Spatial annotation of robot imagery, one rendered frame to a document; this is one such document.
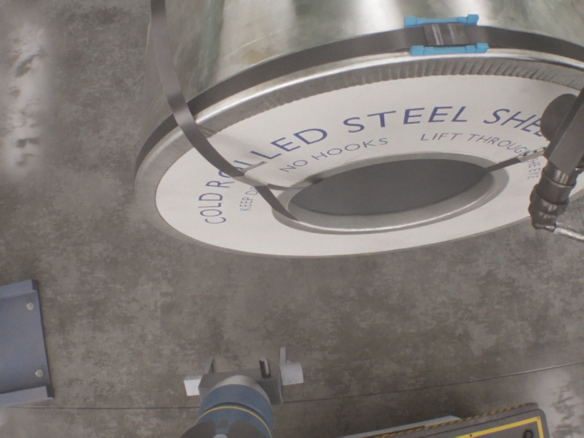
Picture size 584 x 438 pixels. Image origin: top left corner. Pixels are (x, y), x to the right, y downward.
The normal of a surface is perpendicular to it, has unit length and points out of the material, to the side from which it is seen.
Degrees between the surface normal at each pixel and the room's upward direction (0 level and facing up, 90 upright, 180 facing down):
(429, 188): 40
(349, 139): 90
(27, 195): 0
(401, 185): 22
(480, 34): 3
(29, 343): 0
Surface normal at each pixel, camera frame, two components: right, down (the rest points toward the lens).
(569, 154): -0.91, -0.13
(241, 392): 0.19, -0.98
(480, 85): 0.07, 0.95
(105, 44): -0.02, -0.31
